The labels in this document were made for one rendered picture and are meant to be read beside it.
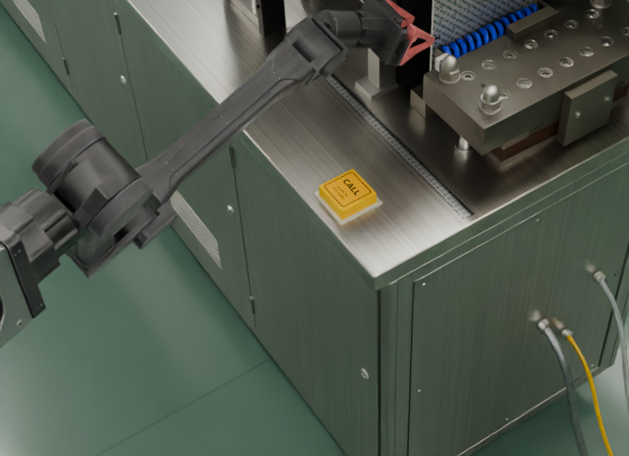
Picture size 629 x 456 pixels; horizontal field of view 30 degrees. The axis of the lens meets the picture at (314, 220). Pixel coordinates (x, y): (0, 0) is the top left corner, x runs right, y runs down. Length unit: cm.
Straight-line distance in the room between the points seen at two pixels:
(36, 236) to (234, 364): 170
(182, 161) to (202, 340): 132
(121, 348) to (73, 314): 17
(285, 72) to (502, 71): 43
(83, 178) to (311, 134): 91
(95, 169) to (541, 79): 97
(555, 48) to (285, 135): 48
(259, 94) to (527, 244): 64
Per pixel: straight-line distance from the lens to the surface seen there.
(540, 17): 206
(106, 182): 119
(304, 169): 199
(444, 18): 198
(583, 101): 199
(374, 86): 212
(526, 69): 199
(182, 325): 293
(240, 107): 166
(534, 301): 227
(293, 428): 274
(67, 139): 120
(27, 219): 118
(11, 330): 121
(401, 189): 196
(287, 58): 171
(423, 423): 233
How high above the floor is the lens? 235
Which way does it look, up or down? 49 degrees down
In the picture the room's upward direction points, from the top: 4 degrees counter-clockwise
